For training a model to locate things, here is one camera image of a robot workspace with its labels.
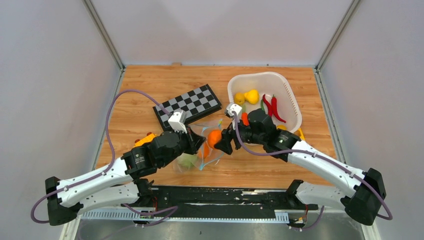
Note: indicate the red toy chili pepper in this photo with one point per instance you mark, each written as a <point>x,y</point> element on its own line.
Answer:
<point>274,108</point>

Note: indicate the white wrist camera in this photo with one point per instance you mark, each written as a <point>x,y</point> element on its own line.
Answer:
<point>232,110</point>
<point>177,121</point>

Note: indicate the yellow triangular plastic stand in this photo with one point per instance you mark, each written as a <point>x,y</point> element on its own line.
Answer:
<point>300,133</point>

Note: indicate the yellow toy lemon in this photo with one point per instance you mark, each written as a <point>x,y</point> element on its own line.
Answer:
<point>239,98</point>

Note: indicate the black grey chessboard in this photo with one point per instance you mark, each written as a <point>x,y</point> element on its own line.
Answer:
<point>197,103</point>

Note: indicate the yellow toy brick car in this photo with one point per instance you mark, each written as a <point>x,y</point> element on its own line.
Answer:
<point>147,139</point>

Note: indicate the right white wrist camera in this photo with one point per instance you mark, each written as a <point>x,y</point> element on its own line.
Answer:
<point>232,110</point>

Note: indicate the green toy cabbage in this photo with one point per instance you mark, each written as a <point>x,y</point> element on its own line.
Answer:
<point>186,161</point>

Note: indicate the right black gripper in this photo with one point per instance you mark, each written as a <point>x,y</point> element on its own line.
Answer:
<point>224,144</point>

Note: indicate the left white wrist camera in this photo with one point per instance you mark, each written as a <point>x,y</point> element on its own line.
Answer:
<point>177,121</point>

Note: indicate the white plastic basket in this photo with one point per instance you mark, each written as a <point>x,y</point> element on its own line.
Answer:
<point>271,84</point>

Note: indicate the clear zip top bag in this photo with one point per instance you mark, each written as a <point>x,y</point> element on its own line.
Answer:
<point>204,128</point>

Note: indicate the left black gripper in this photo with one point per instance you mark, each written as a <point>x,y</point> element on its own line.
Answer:
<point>194,141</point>

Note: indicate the toy orange carrot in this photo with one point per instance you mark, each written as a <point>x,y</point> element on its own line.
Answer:
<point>244,118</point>

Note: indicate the small toy orange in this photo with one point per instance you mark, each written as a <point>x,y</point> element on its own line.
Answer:
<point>204,151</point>

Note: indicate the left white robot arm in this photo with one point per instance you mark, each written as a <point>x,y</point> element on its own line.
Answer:
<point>120,182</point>

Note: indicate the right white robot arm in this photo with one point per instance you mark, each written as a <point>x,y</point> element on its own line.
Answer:
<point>359,193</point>

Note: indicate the yellow toy pear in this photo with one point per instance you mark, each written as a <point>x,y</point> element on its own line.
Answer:
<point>252,96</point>

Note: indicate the large toy orange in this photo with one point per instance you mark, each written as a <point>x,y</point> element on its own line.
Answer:
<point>214,137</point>

